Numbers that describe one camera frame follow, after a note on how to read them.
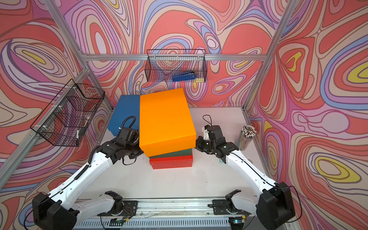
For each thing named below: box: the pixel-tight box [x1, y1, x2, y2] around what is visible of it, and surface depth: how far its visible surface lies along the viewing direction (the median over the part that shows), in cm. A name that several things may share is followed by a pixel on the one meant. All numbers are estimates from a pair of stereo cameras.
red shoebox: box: [149, 154, 193, 170], surface depth 80 cm
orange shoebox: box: [138, 88, 197, 158], surface depth 67 cm
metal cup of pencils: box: [237, 124, 258, 151], surface depth 86 cm
